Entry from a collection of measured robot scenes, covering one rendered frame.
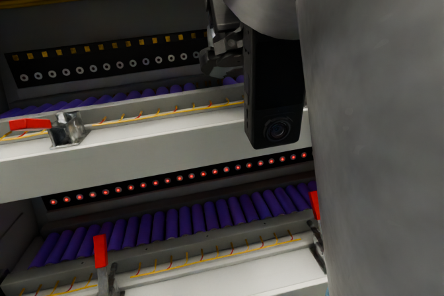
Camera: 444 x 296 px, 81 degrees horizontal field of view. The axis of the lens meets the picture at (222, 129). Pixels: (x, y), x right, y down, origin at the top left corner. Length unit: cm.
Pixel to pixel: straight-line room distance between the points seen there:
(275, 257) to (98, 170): 24
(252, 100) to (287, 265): 24
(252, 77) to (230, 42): 4
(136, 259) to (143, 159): 16
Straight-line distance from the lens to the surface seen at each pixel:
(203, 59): 26
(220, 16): 23
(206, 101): 32
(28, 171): 31
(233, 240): 39
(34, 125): 25
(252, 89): 20
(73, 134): 30
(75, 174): 30
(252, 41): 19
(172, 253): 39
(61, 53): 48
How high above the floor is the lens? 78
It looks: 6 degrees down
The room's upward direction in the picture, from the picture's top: 9 degrees counter-clockwise
